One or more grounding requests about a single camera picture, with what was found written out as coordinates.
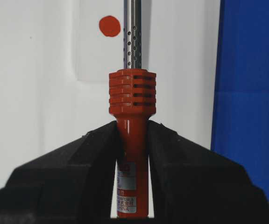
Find blue table cloth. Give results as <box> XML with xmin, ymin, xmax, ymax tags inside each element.
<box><xmin>211</xmin><ymin>0</ymin><xmax>269</xmax><ymax>202</ymax></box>

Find small white raised plate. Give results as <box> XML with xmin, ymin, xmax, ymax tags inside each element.
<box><xmin>77</xmin><ymin>0</ymin><xmax>220</xmax><ymax>83</ymax></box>

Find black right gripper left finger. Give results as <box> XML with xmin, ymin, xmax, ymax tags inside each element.
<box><xmin>0</xmin><ymin>121</ymin><xmax>120</xmax><ymax>224</ymax></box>

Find red handled soldering iron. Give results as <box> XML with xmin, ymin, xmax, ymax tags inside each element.
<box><xmin>109</xmin><ymin>0</ymin><xmax>156</xmax><ymax>218</ymax></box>

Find right red dot mark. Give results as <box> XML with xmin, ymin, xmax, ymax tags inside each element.
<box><xmin>99</xmin><ymin>15</ymin><xmax>121</xmax><ymax>37</ymax></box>

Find large white base board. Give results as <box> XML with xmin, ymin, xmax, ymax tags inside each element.
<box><xmin>0</xmin><ymin>0</ymin><xmax>217</xmax><ymax>188</ymax></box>

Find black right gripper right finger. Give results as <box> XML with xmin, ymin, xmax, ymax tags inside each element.
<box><xmin>148</xmin><ymin>121</ymin><xmax>269</xmax><ymax>224</ymax></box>

